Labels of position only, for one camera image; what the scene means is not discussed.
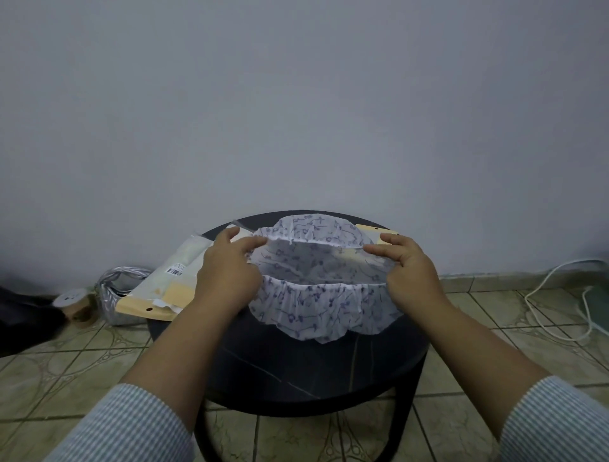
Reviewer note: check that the person's left hand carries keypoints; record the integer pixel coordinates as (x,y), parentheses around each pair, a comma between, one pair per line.
(228,281)

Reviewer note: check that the person's right hand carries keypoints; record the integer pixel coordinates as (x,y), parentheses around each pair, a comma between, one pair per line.
(414,281)

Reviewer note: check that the yellow-edged packet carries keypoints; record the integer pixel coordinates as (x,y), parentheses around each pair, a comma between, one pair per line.
(183,290)

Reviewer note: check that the cream packet with barcode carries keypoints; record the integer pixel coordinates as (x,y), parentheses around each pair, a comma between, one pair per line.
(183,252)

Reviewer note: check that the stack of yellow small pouches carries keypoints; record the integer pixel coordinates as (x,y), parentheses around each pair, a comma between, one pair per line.
(376,231)

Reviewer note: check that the person's left forearm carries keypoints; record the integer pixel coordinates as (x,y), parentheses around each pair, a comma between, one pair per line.
(181,361)

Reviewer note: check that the person's right forearm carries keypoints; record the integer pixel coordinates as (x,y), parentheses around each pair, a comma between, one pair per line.
(480,371)

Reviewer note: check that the silver quilted handbag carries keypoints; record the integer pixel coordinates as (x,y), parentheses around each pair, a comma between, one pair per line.
(114,300)

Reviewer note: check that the black round side table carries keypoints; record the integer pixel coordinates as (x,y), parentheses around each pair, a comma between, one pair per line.
(309,371)

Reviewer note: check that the ribbon spool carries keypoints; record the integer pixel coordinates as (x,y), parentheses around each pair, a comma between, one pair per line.
(71,302)

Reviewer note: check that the pale green appliance base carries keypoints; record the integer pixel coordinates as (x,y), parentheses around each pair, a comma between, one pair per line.
(599,309)

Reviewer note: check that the black bag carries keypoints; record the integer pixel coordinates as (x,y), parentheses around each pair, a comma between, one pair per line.
(24,323)

